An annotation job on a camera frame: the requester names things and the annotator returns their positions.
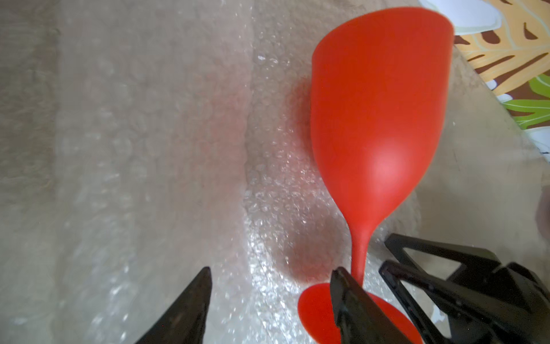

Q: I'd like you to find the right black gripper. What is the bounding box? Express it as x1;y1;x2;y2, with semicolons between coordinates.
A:
380;234;549;343

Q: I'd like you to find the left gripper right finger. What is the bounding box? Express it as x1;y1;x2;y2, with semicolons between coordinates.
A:
329;267;411;344

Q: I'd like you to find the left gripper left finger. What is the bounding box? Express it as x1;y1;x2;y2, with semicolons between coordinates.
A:
137;267;213;344

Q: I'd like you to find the bubble wrap of red glass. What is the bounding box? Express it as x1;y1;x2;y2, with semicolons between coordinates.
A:
1;1;399;343

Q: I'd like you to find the red wine glass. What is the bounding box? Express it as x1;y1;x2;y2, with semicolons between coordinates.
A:
297;6;455;344

